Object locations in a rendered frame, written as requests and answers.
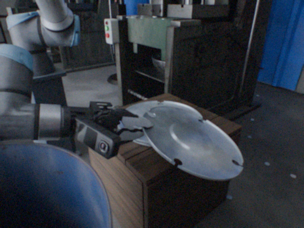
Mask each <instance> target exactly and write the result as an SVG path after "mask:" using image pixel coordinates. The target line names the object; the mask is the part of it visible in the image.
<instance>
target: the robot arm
mask: <svg viewBox="0 0 304 228"><path fill-rule="evenodd" d="M36 2H37V4H38V6H39V8H40V10H41V12H42V13H41V15H40V14H39V13H38V12H37V11H36V12H29V13H23V14H14V15H9V16H8V17H7V19H6V21H7V25H8V30H9V33H10V36H11V39H12V43H13V45H12V44H1V45H0V142H2V141H34V140H44V141H48V140H59V139H60V137H61V139H69V134H70V132H73V133H72V136H73V137H74V138H75V139H77V140H78V141H80V142H81V143H83V144H85V145H86V146H87V147H89V148H90V149H92V150H93V151H95V152H97V153H98V154H100V155H101V156H103V157H104V158H106V159H107V160H108V159H111V158H113V157H115V156H117V155H118V152H119V147H120V145H124V144H126V143H129V142H132V141H133V140H136V139H138V138H140V137H142V136H144V133H143V130H142V129H138V128H135V127H133V126H138V127H146V128H150V127H152V126H153V124H152V123H151V122H150V121H149V120H148V119H146V118H144V117H142V116H140V115H138V114H137V113H135V112H133V111H128V110H126V109H121V108H117V109H115V110H113V109H110V108H107V107H112V106H113V105H112V104H111V102H99V101H90V104H89V107H74V106H63V107H61V106H60V105H57V104H32V103H31V100H32V88H33V77H36V76H44V75H48V74H51V73H53V72H54V71H55V70H56V69H55V65H54V63H53V61H52V60H51V58H50V56H49V54H48V52H47V48H46V47H52V46H70V47H71V46H77V45H79V44H80V21H79V16H78V15H75V14H74V15H73V13H72V11H71V10H70V9H69V8H67V7H66V6H65V3H64V0H36ZM97 103H102V104H107V105H102V104H97ZM99 106H103V108H100V107H99ZM120 121H121V122H122V124H123V125H124V128H119V129H117V126H118V125H119V124H120Z"/></svg>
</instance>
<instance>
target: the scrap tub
mask: <svg viewBox="0 0 304 228"><path fill-rule="evenodd" d="M0 228H113V216H112V209H111V203H110V199H109V195H108V192H107V189H106V187H105V185H104V183H103V181H102V179H101V177H100V176H99V174H98V173H97V171H96V170H95V169H94V168H93V167H92V166H91V165H90V164H89V163H88V162H87V161H86V160H84V159H83V158H82V157H80V156H78V155H77V154H75V153H73V152H71V151H69V150H66V149H64V148H61V147H57V146H54V145H49V144H44V143H37V142H0Z"/></svg>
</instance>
